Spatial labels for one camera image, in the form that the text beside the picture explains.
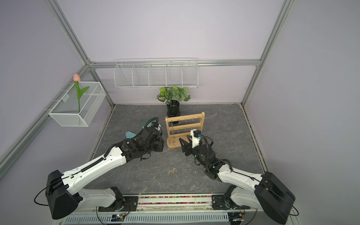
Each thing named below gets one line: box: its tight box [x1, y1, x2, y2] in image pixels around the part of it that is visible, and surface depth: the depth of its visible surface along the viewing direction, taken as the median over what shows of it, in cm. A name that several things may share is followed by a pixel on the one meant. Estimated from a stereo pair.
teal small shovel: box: [125, 131, 137, 139], surface depth 103 cm
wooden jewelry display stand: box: [165, 111, 206, 149], surface depth 84 cm
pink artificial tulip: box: [73, 73, 90, 114], surface depth 82 cm
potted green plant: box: [156, 85, 191, 117], surface depth 95 cm
